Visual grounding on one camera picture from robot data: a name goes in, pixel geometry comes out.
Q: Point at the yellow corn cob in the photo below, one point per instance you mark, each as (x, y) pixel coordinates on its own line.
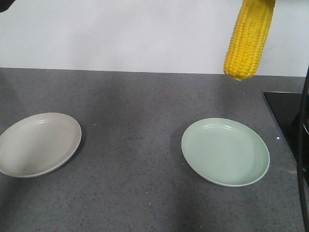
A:
(248, 38)

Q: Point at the light green round plate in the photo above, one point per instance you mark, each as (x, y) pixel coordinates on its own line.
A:
(225, 152)

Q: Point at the black glass gas hob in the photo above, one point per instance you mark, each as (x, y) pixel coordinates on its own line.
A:
(285, 108)

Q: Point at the beige round plate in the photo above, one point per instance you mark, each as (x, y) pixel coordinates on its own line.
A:
(38, 144)

